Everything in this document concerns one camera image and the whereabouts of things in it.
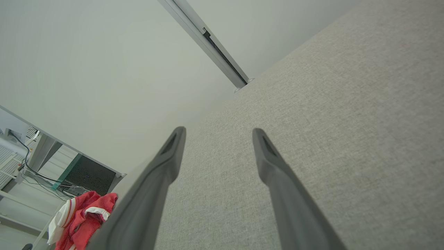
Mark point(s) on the grey partition post with slot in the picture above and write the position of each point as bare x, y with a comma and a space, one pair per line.
204, 41

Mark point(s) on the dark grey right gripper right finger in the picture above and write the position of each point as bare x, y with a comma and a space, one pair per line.
298, 215

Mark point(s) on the red white basketball jersey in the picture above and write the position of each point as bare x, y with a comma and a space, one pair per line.
61, 217

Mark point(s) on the grey metal desk frame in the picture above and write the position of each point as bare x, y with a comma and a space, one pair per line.
43, 151

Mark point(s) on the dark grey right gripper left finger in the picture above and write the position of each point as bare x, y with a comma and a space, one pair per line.
138, 208

